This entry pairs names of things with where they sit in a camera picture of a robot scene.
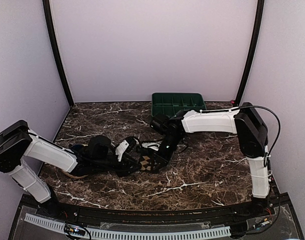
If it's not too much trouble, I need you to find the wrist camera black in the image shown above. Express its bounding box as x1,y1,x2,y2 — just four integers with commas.
149,113,170,135
87,135,111,159

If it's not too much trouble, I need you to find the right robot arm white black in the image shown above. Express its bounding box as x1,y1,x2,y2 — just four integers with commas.
151,102,270,217

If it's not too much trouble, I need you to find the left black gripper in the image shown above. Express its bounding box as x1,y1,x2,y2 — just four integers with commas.
92,154,142,178

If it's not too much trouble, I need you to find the cream plate with leaf pattern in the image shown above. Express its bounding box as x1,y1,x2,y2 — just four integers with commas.
62,171,88,180

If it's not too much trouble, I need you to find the green divided plastic tray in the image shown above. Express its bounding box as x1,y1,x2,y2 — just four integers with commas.
151,92,206,118

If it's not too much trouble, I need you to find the right black frame post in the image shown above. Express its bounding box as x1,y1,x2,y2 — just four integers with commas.
234,0,265,106

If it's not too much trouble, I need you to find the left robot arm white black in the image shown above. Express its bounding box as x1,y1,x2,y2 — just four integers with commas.
0,120,141,218

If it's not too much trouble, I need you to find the dark blue ceramic cup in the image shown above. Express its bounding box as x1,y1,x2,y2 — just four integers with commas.
69,144,87,152

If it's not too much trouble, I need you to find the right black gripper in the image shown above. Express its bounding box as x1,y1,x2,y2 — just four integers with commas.
151,133,184,172

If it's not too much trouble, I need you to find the white slotted cable duct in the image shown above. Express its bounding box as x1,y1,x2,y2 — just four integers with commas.
24,213,231,240

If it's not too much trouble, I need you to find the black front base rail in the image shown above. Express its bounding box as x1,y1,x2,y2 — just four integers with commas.
19,194,291,227

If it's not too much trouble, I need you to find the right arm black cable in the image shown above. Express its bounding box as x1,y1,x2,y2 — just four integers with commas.
239,105,281,161

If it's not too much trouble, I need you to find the brown argyle sock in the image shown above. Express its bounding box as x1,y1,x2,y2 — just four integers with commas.
139,155,155,172

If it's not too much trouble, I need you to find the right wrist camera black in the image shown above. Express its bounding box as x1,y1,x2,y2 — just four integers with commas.
149,113,170,135

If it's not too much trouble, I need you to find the black frame post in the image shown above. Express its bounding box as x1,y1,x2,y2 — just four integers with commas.
42,0,75,108
234,0,265,106

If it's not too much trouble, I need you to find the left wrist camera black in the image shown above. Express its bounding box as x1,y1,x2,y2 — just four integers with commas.
87,135,111,159

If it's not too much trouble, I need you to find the left black frame post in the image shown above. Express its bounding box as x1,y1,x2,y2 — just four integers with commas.
42,0,75,108

